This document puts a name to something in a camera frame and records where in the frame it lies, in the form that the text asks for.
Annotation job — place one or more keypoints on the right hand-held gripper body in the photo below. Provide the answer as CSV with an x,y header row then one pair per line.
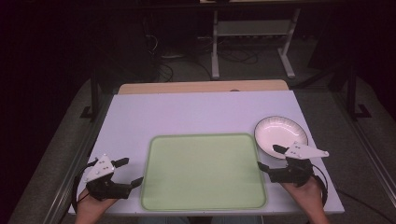
x,y
295,174

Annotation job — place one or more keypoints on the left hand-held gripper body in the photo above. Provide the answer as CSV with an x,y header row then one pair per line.
x,y
102,186

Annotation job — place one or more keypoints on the white plate with dark rim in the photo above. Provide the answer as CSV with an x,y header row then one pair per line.
x,y
277,132

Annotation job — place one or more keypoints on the person's left hand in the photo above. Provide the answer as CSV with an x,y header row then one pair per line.
x,y
90,210

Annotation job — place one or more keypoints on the person's right hand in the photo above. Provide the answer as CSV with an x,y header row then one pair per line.
x,y
308,199

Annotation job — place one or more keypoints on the light green tray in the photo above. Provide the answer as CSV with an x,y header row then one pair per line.
x,y
202,172

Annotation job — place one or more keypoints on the black metal stand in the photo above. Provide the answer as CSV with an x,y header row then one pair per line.
x,y
352,93
94,93

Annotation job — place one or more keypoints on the light wooden table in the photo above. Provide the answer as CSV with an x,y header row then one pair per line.
x,y
202,87

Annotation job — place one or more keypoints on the aluminium rail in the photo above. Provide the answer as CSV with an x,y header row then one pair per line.
x,y
367,149
74,168

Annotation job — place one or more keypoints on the white metal desk frame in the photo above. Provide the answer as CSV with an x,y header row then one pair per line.
x,y
253,28

